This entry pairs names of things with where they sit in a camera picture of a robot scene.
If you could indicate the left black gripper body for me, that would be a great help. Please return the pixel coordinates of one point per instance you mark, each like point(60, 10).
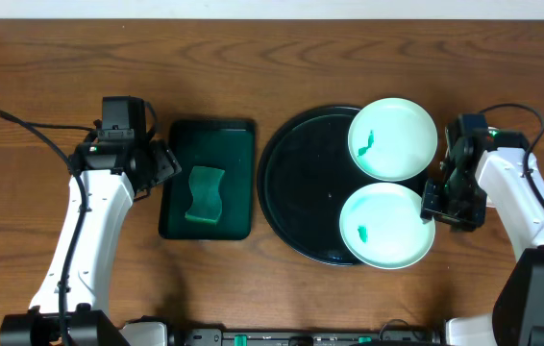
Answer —
point(162, 160)

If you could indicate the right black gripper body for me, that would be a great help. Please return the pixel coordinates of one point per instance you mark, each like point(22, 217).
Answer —
point(460, 201)

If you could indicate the green sponge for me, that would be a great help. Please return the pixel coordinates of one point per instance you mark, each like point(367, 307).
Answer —
point(204, 186)

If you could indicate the pale green plate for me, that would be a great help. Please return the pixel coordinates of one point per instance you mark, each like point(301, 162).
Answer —
point(381, 226)
point(392, 139)

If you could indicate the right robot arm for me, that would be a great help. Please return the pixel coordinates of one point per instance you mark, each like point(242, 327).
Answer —
point(490, 167)

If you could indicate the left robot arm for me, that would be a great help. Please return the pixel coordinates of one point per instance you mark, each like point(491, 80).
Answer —
point(72, 304)

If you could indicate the rectangular black water tray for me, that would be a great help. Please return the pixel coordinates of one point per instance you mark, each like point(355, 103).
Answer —
point(223, 144)

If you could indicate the round black tray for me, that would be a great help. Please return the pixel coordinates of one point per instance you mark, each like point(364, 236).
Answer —
point(306, 175)

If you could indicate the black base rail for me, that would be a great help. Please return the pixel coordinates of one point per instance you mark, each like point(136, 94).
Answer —
point(393, 332)

